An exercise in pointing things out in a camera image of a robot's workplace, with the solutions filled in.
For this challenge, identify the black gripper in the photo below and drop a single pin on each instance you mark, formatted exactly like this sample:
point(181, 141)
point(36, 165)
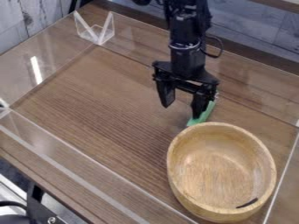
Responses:
point(185, 73)

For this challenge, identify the green stick block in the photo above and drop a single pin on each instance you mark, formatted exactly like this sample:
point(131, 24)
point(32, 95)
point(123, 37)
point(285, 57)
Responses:
point(202, 107)

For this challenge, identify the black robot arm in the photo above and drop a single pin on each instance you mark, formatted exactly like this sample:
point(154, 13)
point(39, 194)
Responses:
point(189, 21)

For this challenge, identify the wooden bowl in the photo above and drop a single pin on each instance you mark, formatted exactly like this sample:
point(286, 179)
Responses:
point(222, 171)

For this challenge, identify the clear acrylic enclosure wall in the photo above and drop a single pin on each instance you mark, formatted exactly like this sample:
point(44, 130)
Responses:
point(87, 132)

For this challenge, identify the clear acrylic corner bracket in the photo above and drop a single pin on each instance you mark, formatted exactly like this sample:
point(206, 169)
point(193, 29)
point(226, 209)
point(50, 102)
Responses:
point(94, 33)

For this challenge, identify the black table leg frame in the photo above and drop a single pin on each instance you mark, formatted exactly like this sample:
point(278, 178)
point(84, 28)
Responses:
point(36, 212)

